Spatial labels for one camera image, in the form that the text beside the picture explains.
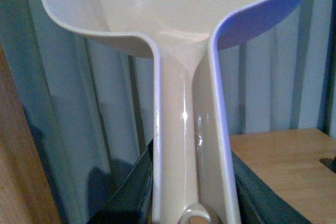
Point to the light blue curtain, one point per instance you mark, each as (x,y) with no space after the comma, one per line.
(76,94)

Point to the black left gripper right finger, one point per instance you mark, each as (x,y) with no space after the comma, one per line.
(258,203)

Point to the black hand brush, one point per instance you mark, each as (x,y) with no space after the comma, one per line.
(334,163)

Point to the wooden furniture panel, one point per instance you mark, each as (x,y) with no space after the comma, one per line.
(25,192)

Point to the beige plastic dustpan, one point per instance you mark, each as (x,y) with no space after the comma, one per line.
(193,171)

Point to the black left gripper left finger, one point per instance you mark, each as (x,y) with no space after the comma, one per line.
(132,202)

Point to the wooden nightstand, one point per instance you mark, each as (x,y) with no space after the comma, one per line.
(289,162)

